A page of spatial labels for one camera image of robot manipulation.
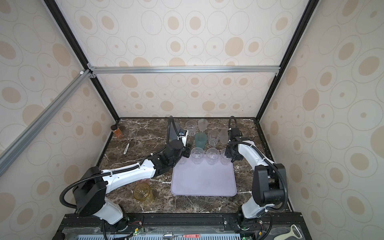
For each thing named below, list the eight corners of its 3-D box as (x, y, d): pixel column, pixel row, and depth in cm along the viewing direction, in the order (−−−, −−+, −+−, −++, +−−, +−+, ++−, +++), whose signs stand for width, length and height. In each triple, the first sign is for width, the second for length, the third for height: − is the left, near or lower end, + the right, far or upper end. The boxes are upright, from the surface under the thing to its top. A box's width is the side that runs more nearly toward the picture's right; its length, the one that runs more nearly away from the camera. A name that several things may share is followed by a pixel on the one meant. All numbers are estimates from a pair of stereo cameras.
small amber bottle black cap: (114, 135, 112) (108, 127, 105) (119, 131, 114) (114, 123, 107) (120, 139, 109) (115, 132, 102) (125, 135, 111) (120, 128, 105)
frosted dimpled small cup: (198, 131, 114) (198, 126, 110) (198, 123, 119) (198, 118, 115) (207, 131, 114) (208, 126, 110) (207, 123, 119) (207, 118, 115)
